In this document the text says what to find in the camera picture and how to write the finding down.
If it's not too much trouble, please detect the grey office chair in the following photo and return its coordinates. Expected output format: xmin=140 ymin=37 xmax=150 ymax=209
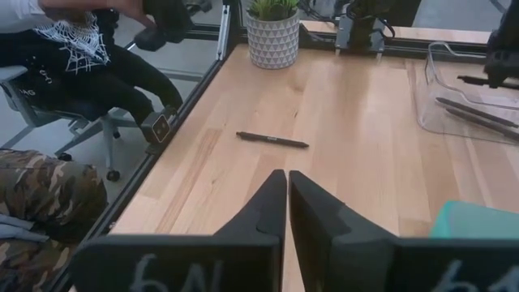
xmin=0 ymin=64 xmax=122 ymax=183

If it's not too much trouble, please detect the person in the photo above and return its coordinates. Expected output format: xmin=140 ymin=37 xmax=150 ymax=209
xmin=0 ymin=0 xmax=184 ymax=127
xmin=0 ymin=148 xmax=109 ymax=292

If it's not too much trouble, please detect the black pen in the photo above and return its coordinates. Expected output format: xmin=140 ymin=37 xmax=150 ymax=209
xmin=235 ymin=131 xmax=310 ymax=149
xmin=444 ymin=105 xmax=519 ymax=143
xmin=457 ymin=75 xmax=519 ymax=91
xmin=435 ymin=96 xmax=519 ymax=130

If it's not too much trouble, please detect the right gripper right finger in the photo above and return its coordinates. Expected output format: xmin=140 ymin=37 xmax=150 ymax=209
xmin=288 ymin=170 xmax=519 ymax=292

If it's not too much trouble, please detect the white patterned plant pot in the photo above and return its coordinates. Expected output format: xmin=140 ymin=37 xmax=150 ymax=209
xmin=245 ymin=10 xmax=301 ymax=70

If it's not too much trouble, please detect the teal plastic tray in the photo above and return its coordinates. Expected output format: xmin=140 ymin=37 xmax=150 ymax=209
xmin=429 ymin=200 xmax=519 ymax=240

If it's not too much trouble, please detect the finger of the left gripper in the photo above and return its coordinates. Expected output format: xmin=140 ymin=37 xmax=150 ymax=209
xmin=484 ymin=63 xmax=510 ymax=89

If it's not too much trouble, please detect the small black camera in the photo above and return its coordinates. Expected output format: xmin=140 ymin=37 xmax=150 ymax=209
xmin=139 ymin=107 xmax=178 ymax=145

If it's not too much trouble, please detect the aluminium post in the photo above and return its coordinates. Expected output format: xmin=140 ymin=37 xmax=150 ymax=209
xmin=216 ymin=3 xmax=232 ymax=62

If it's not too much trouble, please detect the green plant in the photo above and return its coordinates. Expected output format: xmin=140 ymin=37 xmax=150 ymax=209
xmin=247 ymin=0 xmax=301 ymax=21

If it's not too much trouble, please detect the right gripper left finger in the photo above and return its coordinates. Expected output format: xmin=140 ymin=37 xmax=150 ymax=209
xmin=71 ymin=170 xmax=289 ymax=292

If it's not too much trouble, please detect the clear plastic bin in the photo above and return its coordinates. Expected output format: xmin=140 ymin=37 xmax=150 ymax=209
xmin=415 ymin=40 xmax=519 ymax=145

